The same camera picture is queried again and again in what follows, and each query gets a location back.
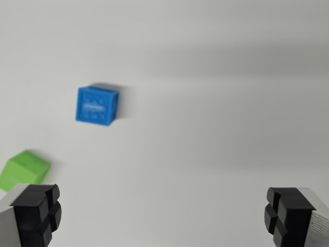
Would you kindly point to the blue Infantino soft cube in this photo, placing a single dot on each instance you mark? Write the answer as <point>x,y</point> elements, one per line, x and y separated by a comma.
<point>95,106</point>

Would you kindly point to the black-padded silver gripper right finger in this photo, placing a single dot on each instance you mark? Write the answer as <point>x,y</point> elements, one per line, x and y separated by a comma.
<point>293,213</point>

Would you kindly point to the black-padded silver gripper left finger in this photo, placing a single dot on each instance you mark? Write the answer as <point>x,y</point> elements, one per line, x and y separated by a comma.
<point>28,213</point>

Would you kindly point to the green Infantino soft cube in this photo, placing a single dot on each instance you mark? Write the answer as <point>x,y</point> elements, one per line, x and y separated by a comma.
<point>20,169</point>

